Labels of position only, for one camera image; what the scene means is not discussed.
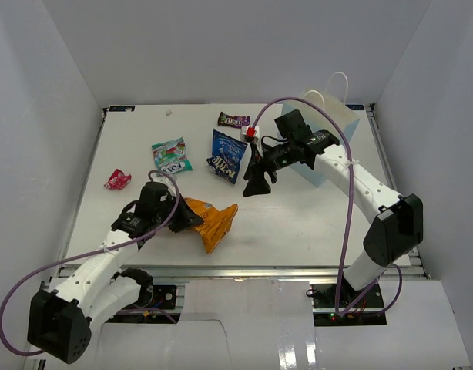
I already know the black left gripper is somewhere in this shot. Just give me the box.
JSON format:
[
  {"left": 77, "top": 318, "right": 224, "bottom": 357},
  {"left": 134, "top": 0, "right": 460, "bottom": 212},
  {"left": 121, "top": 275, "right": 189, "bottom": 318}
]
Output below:
[{"left": 153, "top": 192, "right": 203, "bottom": 232}]

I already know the light blue paper bag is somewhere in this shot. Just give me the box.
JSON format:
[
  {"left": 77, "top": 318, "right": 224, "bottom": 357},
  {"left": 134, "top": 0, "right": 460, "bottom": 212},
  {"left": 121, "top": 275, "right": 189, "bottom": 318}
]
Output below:
[{"left": 281, "top": 72, "right": 360, "bottom": 187}]

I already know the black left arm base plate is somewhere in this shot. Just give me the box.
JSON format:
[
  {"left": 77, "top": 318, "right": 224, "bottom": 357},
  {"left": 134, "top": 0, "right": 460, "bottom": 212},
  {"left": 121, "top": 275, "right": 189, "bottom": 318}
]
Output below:
[{"left": 147, "top": 284, "right": 177, "bottom": 310}]

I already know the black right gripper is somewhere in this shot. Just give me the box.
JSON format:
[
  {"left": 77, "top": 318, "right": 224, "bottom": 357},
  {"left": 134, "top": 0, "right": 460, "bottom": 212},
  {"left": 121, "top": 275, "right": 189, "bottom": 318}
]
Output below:
[{"left": 243, "top": 141, "right": 296, "bottom": 197}]

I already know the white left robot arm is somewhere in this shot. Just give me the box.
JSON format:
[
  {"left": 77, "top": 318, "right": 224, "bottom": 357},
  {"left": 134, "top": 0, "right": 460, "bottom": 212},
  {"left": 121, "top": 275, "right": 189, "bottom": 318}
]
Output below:
[{"left": 28, "top": 181, "right": 203, "bottom": 364}]

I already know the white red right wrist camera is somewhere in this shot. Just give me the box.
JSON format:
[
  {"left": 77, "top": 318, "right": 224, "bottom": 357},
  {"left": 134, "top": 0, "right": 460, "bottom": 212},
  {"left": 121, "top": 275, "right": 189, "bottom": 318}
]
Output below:
[{"left": 240, "top": 126, "right": 260, "bottom": 144}]

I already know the orange honey dijon chip bag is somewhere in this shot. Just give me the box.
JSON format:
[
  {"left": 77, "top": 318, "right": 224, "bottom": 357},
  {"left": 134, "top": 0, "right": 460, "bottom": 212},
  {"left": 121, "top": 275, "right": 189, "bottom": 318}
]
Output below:
[{"left": 184, "top": 197, "right": 239, "bottom": 254}]

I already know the teal Fox's candy bag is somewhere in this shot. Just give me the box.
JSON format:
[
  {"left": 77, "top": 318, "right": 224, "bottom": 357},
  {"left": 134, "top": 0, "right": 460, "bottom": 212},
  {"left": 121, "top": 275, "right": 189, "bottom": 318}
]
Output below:
[{"left": 151, "top": 137, "right": 193, "bottom": 175}]

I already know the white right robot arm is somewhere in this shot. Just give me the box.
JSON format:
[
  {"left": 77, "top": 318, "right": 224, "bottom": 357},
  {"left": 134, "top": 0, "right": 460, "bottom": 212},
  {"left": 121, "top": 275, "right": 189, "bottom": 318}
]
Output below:
[{"left": 243, "top": 109, "right": 424, "bottom": 308}]

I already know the blue corner label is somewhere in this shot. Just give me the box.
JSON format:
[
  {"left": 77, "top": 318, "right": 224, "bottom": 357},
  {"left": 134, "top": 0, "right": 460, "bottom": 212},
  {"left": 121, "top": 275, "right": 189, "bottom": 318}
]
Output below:
[{"left": 108, "top": 106, "right": 136, "bottom": 113}]

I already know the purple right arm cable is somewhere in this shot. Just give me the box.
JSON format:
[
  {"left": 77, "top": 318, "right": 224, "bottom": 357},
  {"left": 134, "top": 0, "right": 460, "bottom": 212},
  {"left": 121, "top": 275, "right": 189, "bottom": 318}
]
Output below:
[{"left": 253, "top": 96, "right": 403, "bottom": 318}]

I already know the brown purple M&M's pack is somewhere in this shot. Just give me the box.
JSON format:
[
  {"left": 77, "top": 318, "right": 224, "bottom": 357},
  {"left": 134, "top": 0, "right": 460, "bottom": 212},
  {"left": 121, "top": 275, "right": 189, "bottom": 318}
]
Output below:
[{"left": 217, "top": 112, "right": 250, "bottom": 129}]

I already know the blue kettle chip bag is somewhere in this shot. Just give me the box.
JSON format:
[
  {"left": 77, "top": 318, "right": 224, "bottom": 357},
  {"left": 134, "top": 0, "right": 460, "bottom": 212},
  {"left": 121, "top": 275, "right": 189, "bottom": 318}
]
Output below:
[{"left": 206, "top": 129, "right": 247, "bottom": 185}]

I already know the red crumpled candy wrapper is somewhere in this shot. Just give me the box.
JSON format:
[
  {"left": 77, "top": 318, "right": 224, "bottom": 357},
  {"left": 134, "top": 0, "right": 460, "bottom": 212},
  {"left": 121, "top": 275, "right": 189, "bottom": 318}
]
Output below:
[{"left": 104, "top": 169, "right": 132, "bottom": 190}]

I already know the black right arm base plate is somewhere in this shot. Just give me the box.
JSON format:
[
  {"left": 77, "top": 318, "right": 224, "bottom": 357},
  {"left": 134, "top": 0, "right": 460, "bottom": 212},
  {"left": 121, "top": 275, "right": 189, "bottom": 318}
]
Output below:
[{"left": 306, "top": 283, "right": 384, "bottom": 308}]

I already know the aluminium front frame rail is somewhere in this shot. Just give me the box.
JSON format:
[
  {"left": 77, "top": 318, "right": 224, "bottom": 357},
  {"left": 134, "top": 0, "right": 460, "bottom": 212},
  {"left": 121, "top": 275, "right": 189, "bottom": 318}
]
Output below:
[{"left": 57, "top": 264, "right": 428, "bottom": 279}]

